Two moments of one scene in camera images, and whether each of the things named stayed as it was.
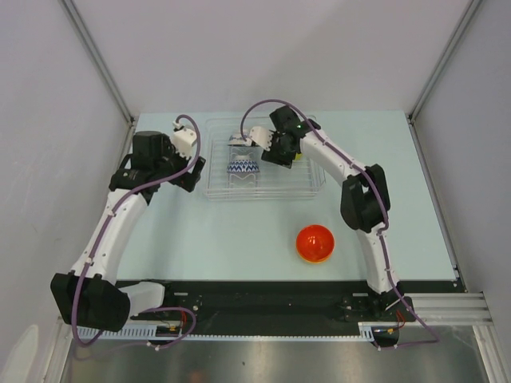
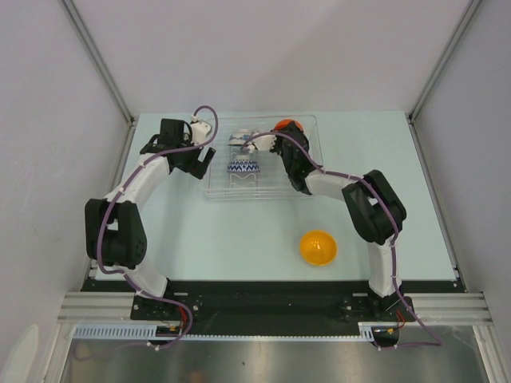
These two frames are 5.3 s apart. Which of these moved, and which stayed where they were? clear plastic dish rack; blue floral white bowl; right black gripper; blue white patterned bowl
Moved: right black gripper
Stayed: blue floral white bowl; clear plastic dish rack; blue white patterned bowl
